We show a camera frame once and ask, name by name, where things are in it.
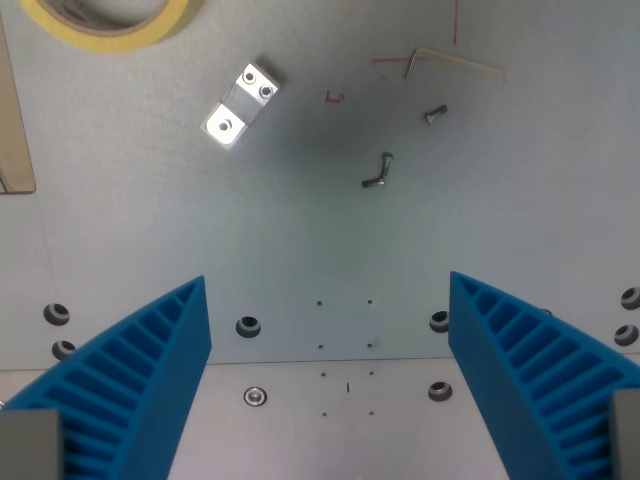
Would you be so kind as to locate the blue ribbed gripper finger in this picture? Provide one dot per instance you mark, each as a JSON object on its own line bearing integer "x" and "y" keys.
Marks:
{"x": 125, "y": 380}
{"x": 530, "y": 370}

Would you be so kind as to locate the silver socket screw in plate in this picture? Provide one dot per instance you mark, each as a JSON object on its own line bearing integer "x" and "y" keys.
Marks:
{"x": 255, "y": 397}

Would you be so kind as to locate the small black bolt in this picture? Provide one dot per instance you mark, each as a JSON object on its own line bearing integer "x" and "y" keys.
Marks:
{"x": 386, "y": 165}
{"x": 435, "y": 115}
{"x": 372, "y": 183}

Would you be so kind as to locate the brown wooden board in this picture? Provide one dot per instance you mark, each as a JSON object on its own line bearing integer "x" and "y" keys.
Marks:
{"x": 12, "y": 120}

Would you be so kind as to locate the metal hex allen key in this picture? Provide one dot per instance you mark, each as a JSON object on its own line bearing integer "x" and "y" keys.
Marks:
{"x": 450, "y": 61}

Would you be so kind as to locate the yellow masking tape roll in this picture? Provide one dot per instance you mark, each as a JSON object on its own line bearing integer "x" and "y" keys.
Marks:
{"x": 107, "y": 30}

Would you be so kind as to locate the aluminium bracket block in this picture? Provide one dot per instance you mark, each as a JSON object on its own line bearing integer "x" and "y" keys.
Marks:
{"x": 242, "y": 106}

